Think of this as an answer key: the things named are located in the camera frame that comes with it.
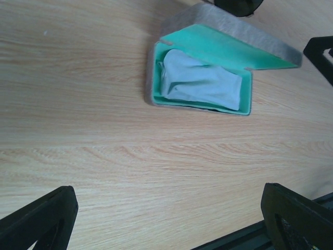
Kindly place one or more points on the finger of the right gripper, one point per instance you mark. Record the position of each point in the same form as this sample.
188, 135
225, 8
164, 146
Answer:
314, 52

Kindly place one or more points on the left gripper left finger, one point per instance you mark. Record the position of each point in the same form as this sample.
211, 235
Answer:
45, 223

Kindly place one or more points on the light blue cleaning cloth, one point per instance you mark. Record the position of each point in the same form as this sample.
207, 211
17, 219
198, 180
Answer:
184, 78

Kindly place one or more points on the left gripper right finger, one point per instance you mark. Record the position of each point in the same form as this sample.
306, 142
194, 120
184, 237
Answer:
287, 213

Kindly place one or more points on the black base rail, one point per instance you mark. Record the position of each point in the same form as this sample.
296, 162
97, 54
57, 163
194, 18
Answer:
251, 237

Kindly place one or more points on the grey glasses case green lining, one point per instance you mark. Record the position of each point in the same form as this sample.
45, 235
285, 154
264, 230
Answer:
216, 37

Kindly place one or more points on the round dark sunglasses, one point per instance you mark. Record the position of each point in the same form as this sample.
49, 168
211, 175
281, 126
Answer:
238, 8

